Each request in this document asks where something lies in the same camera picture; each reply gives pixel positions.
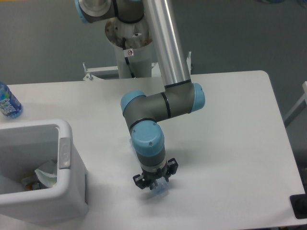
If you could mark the white frame at right edge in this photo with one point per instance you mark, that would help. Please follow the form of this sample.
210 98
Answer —
297 108

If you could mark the white plastic trash can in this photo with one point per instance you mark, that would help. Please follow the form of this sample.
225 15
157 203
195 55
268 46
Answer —
24 146

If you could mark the black clamp at table edge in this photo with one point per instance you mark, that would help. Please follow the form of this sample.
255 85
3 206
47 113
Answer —
299 205

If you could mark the blue labelled water bottle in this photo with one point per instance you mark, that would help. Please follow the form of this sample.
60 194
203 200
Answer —
10 107

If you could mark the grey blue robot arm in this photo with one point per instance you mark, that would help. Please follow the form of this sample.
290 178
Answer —
141 112

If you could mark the clear plastic bottle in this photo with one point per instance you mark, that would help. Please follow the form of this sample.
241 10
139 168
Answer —
159 188

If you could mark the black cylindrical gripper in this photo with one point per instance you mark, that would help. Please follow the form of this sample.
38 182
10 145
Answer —
149 174

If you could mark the grey trash inside bin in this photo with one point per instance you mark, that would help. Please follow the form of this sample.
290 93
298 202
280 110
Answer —
31 183

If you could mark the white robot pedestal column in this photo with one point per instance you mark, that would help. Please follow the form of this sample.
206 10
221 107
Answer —
133 46

